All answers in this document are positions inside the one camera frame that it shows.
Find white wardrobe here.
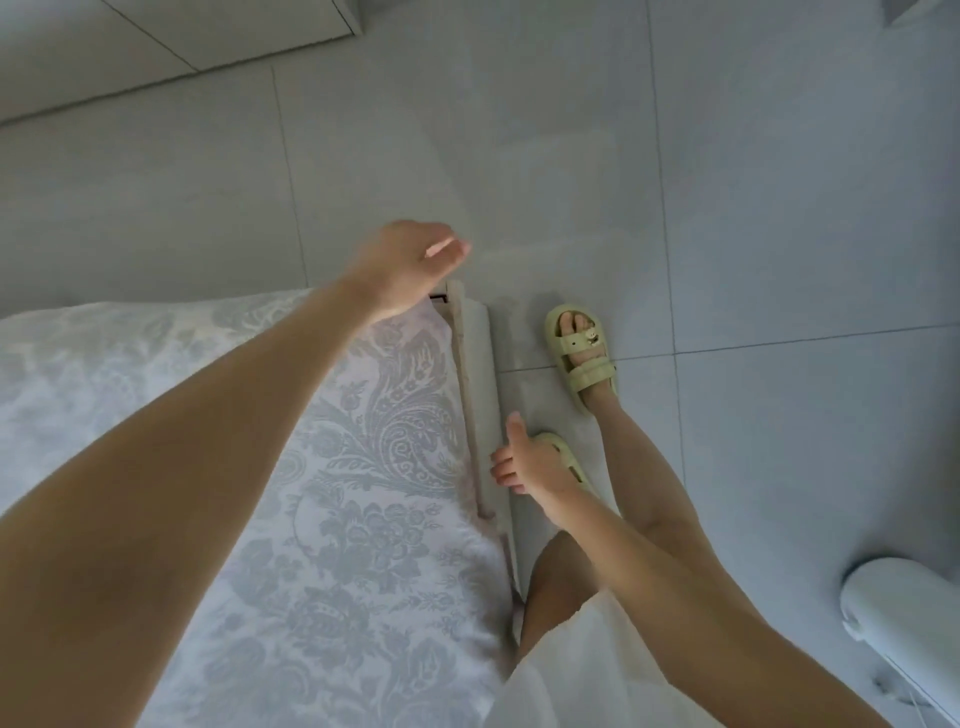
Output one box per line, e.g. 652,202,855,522
0,0,365,126

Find white cylinder appliance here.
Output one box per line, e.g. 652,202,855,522
840,556,960,704

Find person's leg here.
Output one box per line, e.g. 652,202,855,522
585,387,767,617
517,528,602,654

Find person's white shorts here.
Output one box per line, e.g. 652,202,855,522
480,588,725,728

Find person's right hand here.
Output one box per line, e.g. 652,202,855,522
489,412,579,515

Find blue-grey cloth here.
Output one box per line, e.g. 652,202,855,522
0,288,519,728

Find person's right leg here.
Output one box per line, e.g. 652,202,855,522
585,387,767,617

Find beige strap sandal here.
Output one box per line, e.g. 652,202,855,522
543,304,621,411
537,430,590,485

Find person's left leg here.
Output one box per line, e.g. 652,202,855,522
517,528,602,654

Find person's left hand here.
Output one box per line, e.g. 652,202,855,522
342,220,474,324

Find person's right forearm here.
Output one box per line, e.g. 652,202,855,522
543,480,890,728

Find person's left forearm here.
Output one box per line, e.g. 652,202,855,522
0,277,377,728

